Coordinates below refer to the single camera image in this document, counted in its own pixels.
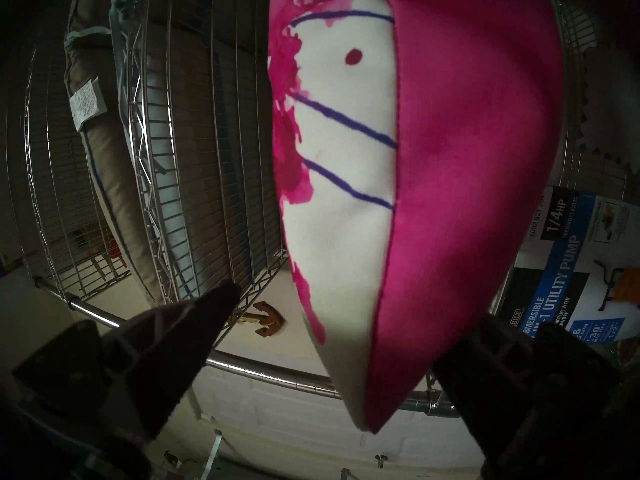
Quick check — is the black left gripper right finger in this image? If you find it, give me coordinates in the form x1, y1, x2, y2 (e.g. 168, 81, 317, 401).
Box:
431, 313, 622, 480

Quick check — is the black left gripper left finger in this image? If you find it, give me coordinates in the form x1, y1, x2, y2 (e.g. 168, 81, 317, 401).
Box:
11, 279, 244, 441

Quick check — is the pink splash print cushion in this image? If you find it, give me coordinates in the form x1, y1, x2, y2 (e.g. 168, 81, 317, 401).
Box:
267, 0, 566, 435

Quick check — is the brown bench cushion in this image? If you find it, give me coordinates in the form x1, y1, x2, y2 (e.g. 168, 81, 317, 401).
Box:
64, 0, 168, 305

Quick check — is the utility pump cardboard box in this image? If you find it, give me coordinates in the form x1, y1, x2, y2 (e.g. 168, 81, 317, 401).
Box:
494, 184, 640, 346

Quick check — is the white panel door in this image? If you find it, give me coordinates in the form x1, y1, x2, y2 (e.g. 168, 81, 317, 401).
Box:
190, 269, 488, 472

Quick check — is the chrome wire shelving rack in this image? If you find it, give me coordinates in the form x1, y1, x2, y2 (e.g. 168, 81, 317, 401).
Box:
5, 0, 640, 420

